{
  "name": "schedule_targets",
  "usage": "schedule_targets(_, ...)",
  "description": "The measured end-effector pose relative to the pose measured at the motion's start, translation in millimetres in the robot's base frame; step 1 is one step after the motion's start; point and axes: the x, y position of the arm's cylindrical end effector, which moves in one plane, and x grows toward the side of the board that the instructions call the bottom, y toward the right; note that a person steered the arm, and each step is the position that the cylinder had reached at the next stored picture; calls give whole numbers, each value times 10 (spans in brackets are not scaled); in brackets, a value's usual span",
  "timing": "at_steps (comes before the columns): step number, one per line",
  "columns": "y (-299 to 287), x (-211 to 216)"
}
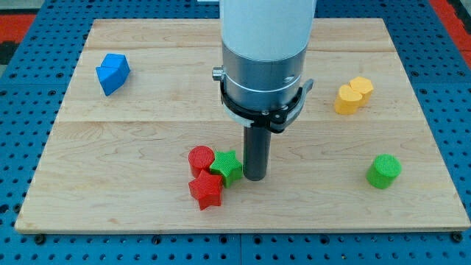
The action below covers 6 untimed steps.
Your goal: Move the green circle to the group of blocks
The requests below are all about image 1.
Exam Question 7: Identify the yellow hexagon block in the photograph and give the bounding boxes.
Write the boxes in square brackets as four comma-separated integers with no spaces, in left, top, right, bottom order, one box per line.
[349,77,374,107]

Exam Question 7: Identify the green star block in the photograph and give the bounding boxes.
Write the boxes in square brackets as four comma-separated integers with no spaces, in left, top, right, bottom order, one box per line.
[210,150,242,188]

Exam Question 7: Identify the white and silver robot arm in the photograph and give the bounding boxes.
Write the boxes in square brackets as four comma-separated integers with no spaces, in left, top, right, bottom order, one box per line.
[220,0,316,111]

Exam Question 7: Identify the yellow heart block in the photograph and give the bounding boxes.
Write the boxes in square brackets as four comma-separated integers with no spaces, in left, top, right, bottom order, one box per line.
[334,85,363,115]

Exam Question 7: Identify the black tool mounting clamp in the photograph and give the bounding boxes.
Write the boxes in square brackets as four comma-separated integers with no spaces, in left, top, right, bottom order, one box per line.
[219,79,314,134]

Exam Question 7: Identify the wooden board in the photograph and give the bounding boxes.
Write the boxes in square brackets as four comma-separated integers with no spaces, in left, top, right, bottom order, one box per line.
[15,18,470,234]

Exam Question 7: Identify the green cylinder block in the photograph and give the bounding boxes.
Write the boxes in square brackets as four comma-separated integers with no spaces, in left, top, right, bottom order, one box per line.
[366,154,402,189]

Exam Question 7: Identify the red star block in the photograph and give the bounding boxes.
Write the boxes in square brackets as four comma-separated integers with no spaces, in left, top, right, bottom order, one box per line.
[188,170,223,211]

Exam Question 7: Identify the blue pentagon block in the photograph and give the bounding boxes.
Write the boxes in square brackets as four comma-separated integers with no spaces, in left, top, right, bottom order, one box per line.
[96,66,129,96]

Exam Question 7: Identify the blue cube block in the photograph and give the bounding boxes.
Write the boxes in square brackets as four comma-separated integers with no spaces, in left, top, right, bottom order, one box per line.
[101,53,130,79]

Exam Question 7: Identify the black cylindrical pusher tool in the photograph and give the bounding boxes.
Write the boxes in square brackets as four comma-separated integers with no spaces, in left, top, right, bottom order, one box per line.
[243,127,272,181]

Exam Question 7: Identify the red cylinder block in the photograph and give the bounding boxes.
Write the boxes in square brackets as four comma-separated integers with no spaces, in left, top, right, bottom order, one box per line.
[188,146,215,178]

